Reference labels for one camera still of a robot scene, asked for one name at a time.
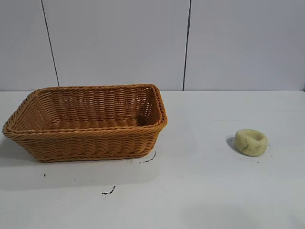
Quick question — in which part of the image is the pale yellow egg yolk pastry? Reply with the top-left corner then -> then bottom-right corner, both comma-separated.
235,129 -> 268,157

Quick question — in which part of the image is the brown woven wicker basket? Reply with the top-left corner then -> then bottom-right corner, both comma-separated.
2,83 -> 169,163

